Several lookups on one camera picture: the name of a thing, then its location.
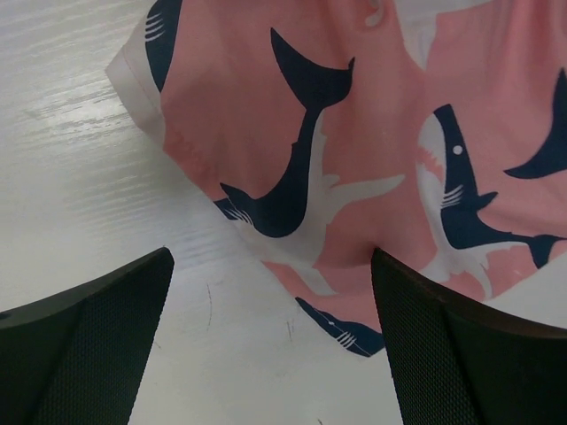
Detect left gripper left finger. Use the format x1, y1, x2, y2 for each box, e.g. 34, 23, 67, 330
1, 248, 174, 425

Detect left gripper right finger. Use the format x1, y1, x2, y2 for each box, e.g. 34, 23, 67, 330
371, 249, 566, 424

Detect pink shark print shorts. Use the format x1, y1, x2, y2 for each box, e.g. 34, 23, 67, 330
106, 1, 566, 357

